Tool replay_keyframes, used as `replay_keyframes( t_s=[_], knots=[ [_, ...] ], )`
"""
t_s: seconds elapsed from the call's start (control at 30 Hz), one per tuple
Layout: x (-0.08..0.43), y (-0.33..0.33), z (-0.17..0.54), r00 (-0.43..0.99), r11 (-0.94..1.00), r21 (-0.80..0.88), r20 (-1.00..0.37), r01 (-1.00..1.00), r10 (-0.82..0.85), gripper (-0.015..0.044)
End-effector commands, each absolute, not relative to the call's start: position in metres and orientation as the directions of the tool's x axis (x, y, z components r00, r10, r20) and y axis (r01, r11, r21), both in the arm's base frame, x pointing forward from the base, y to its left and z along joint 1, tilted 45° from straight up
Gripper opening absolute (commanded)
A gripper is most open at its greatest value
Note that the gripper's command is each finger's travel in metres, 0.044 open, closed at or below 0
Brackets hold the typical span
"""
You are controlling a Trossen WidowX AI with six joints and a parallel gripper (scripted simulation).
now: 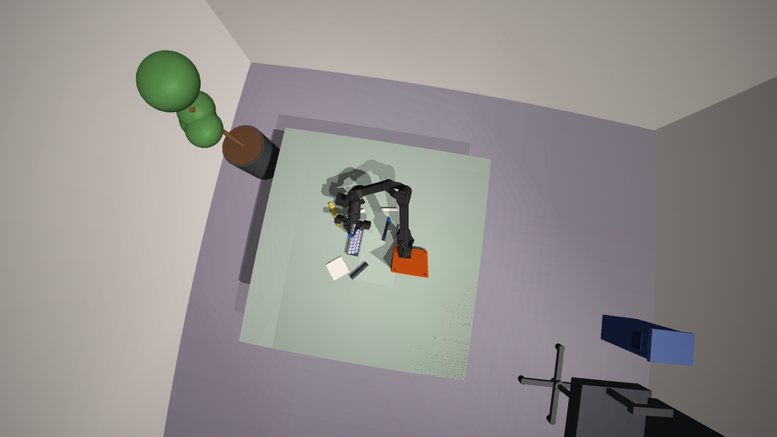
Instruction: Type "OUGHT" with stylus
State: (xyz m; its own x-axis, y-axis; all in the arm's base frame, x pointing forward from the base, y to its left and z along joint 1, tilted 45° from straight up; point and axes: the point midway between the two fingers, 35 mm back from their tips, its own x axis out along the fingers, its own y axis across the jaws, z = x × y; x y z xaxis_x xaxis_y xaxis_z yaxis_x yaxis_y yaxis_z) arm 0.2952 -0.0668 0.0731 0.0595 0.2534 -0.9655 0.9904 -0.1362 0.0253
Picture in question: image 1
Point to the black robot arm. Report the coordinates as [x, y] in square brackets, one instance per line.
[403, 236]

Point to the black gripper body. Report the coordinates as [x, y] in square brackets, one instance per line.
[353, 217]

